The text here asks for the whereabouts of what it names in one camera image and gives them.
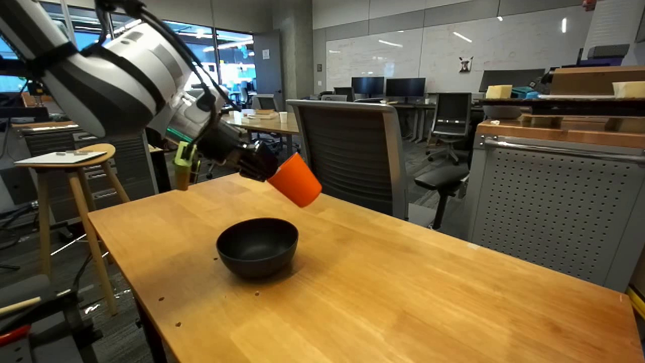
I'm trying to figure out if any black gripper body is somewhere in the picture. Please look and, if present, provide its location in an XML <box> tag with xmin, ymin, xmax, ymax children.
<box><xmin>200</xmin><ymin>122</ymin><xmax>268</xmax><ymax>181</ymax></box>

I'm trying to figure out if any orange plastic cup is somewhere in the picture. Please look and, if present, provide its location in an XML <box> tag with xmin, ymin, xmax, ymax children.
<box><xmin>267</xmin><ymin>152</ymin><xmax>325</xmax><ymax>210</ymax></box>

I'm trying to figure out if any black bowl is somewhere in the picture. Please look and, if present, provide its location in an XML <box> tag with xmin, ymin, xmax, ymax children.
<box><xmin>213</xmin><ymin>216</ymin><xmax>300</xmax><ymax>282</ymax></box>

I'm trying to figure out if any wooden desk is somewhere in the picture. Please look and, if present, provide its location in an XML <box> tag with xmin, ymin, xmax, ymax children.
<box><xmin>223</xmin><ymin>107</ymin><xmax>303</xmax><ymax>138</ymax></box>

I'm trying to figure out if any grey mesh office chair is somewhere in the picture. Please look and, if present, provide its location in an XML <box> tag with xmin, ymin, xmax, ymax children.
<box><xmin>287</xmin><ymin>96</ymin><xmax>412</xmax><ymax>222</ymax></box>

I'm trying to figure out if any dark computer monitor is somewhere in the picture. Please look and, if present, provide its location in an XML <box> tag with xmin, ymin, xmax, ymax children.
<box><xmin>349</xmin><ymin>74</ymin><xmax>387</xmax><ymax>100</ymax></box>
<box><xmin>385</xmin><ymin>74</ymin><xmax>428</xmax><ymax>100</ymax></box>

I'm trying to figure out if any wooden stool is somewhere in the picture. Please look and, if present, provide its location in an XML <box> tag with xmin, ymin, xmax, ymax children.
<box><xmin>14</xmin><ymin>142</ymin><xmax>133</xmax><ymax>317</ymax></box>

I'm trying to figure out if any white paper sheet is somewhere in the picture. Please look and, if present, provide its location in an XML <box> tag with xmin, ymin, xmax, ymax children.
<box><xmin>14</xmin><ymin>147</ymin><xmax>110</xmax><ymax>169</ymax></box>

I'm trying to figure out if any black office chair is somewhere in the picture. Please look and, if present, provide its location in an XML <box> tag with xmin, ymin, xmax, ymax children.
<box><xmin>412</xmin><ymin>91</ymin><xmax>476</xmax><ymax>232</ymax></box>

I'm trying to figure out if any small pale foam block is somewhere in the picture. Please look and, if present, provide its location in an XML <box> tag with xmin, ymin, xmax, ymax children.
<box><xmin>484</xmin><ymin>83</ymin><xmax>514</xmax><ymax>103</ymax></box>

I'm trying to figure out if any large dark screen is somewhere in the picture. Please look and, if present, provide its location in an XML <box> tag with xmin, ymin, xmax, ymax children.
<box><xmin>476</xmin><ymin>66</ymin><xmax>548</xmax><ymax>94</ymax></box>

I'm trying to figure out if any pale yellow foam slab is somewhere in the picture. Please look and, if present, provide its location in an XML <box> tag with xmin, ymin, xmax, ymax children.
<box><xmin>610</xmin><ymin>78</ymin><xmax>645</xmax><ymax>100</ymax></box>

